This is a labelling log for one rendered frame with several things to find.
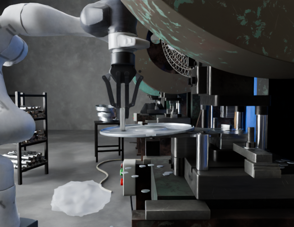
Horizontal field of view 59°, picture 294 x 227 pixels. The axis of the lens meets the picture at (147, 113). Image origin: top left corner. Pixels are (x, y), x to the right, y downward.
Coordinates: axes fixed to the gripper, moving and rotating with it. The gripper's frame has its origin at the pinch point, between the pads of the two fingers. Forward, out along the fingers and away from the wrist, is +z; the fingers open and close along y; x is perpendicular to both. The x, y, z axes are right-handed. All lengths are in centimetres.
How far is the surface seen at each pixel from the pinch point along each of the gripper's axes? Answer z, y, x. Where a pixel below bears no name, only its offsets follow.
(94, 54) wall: -125, 117, -662
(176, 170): 15.0, -16.1, 5.3
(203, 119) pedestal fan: 7, -47, -84
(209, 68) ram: -15.1, -24.9, 7.4
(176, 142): 6.5, -16.0, 5.2
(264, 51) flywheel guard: -13, -21, 47
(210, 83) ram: -11.0, -25.3, 7.9
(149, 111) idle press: 16, -23, -328
